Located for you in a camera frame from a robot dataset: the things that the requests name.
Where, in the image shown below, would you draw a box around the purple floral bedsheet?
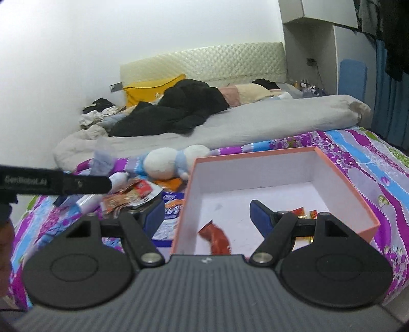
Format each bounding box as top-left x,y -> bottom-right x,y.
8,126 -> 409,312

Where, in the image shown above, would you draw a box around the white bottle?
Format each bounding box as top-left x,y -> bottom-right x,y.
75,172 -> 130,214

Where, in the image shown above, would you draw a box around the blue snack packet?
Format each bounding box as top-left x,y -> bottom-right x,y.
152,190 -> 186,249

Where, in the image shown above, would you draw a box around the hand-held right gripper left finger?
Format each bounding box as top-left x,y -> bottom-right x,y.
65,193 -> 166,267

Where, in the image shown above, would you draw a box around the small red yellow candies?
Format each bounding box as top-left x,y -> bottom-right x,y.
288,207 -> 317,245

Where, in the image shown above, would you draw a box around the small bottles on nightstand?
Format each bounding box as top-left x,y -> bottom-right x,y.
294,78 -> 328,96

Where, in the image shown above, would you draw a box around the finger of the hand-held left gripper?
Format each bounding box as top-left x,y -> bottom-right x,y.
64,175 -> 113,194

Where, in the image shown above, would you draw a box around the clear plastic bag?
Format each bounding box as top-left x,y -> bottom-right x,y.
89,140 -> 117,176

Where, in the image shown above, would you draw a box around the small black garment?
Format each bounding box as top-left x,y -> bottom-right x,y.
252,78 -> 282,90

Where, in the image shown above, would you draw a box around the blue board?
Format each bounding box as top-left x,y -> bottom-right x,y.
339,59 -> 368,103

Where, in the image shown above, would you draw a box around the pink cardboard box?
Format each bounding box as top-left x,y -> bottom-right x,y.
173,146 -> 381,256

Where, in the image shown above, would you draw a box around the cream quilted headboard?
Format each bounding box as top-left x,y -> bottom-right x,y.
120,41 -> 286,109

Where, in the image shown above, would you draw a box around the black clothing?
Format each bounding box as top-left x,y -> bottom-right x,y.
109,79 -> 231,138

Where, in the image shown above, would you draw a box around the blue curtain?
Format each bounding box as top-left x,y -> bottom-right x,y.
372,38 -> 409,150

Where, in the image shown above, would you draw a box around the yellow pillow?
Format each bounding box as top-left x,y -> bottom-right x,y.
123,74 -> 186,109

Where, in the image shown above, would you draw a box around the cream pillow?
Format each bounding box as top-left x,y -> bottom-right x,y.
236,83 -> 272,104

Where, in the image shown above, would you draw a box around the clear orange snack packet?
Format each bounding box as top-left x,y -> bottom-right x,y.
153,178 -> 183,192

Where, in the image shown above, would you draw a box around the pink cloth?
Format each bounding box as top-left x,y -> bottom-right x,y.
219,85 -> 243,107

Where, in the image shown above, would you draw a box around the grey duvet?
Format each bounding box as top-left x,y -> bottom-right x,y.
53,94 -> 373,170

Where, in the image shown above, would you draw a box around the white blue plush toy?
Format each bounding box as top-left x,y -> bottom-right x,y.
137,145 -> 211,181

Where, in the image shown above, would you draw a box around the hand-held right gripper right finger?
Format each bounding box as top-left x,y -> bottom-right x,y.
250,200 -> 352,265

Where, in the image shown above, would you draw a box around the dark hanging clothes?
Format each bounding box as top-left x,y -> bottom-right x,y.
353,0 -> 409,82

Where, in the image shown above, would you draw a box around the red white snack packet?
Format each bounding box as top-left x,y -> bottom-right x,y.
128,179 -> 163,205

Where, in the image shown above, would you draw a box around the pile of clothes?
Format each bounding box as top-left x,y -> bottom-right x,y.
78,97 -> 128,130

